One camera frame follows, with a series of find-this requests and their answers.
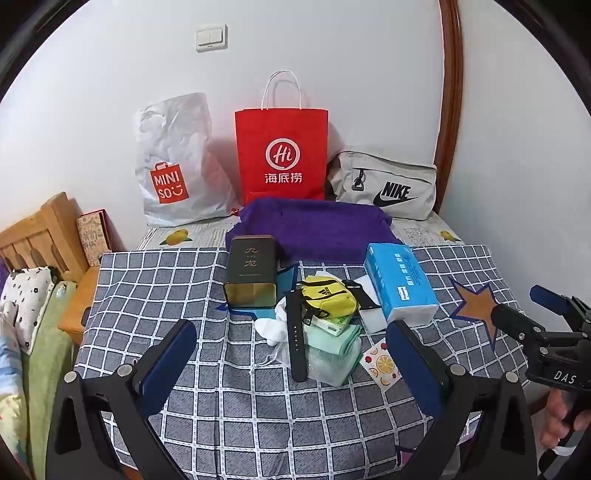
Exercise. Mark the pastel printed quilt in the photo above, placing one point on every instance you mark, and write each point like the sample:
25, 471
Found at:
9, 392

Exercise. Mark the wooden headboard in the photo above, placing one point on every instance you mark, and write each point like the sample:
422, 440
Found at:
41, 226

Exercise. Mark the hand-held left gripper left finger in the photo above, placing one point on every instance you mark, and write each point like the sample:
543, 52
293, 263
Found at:
168, 364

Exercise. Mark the white plastic shopping bag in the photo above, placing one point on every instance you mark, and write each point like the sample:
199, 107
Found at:
184, 138

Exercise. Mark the white sponge block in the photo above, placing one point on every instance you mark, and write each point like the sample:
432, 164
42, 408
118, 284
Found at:
371, 321

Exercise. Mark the white wall switch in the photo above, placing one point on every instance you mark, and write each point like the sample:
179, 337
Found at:
211, 39

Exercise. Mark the green blanket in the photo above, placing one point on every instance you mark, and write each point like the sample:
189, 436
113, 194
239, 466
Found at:
46, 369

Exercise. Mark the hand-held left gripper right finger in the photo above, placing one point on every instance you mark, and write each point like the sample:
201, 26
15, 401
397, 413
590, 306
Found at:
415, 364

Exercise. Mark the mint green cloth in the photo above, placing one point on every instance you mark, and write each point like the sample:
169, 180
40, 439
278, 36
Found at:
337, 344

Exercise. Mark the wooden door frame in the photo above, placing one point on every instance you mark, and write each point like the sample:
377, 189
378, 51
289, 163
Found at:
452, 92

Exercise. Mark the purple towel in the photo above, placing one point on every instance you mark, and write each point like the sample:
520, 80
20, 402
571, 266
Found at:
314, 230

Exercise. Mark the grey translucent fabric pouch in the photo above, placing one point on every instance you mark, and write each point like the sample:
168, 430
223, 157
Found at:
282, 355

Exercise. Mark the blue tissue pack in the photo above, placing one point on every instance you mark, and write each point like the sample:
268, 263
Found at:
401, 286

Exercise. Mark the white cloth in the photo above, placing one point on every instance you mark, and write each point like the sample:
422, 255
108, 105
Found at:
268, 330

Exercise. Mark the fruit print sachet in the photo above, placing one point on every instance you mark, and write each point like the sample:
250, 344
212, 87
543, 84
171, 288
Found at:
383, 364

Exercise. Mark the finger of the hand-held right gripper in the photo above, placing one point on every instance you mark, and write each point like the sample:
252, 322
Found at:
549, 297
512, 318

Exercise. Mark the dark green tin box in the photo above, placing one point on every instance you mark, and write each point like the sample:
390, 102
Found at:
249, 277

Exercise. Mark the light green wet wipes packet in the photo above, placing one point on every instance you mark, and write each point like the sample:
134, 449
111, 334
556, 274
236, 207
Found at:
330, 328

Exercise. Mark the red paper bag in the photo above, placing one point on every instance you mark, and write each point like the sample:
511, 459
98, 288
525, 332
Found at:
281, 134

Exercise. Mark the yellow mini pouch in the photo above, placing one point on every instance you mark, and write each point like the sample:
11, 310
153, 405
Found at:
330, 297

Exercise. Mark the white dotted pillow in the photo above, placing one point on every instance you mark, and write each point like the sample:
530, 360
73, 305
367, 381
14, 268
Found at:
27, 295

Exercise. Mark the grey checked tablecloth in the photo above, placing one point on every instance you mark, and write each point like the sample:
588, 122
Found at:
231, 406

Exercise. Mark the person's right hand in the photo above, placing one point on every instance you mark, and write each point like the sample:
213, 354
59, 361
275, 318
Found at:
554, 424

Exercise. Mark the grey waist bag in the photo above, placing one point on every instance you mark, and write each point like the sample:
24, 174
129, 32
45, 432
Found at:
392, 177

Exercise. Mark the patterned gift box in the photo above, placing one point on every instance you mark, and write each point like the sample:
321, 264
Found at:
92, 237

